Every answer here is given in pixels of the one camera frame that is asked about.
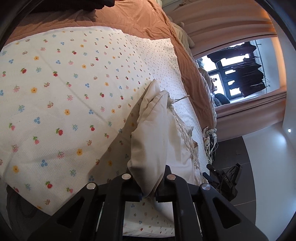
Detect beige blanket by window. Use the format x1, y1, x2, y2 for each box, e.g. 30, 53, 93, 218
171, 22, 216, 109

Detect pink right curtain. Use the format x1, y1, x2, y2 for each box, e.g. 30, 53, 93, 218
216, 87, 287, 142

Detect patterned cloth under cables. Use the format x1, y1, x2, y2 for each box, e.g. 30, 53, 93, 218
203, 126, 217, 164

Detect pink left curtain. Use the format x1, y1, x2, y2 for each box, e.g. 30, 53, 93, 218
163, 1, 277, 58

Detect dark clothes on rail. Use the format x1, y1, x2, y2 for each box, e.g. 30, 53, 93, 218
207, 41, 266, 99

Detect beige zip jacket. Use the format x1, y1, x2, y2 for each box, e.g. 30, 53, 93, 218
127, 80, 207, 196

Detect orange duvet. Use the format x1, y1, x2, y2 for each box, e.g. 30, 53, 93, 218
4, 0, 217, 130

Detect floral white bed sheet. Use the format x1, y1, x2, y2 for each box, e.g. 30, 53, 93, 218
1, 27, 204, 240

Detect pink curtain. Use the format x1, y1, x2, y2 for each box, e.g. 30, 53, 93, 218
216, 87, 287, 142
163, 1, 277, 58

